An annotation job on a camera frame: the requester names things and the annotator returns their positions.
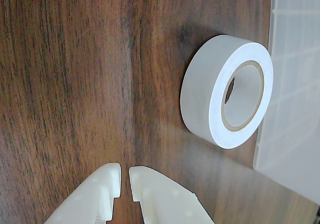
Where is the clear plastic storage box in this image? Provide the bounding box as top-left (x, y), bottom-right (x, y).
top-left (252, 0), bottom-right (320, 206)

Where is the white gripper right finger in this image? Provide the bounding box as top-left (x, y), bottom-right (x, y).
top-left (128, 165), bottom-right (216, 224)

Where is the white tape roll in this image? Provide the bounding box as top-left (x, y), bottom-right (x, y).
top-left (179, 34), bottom-right (274, 150)

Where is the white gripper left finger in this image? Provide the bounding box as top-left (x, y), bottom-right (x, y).
top-left (44, 162), bottom-right (123, 224)

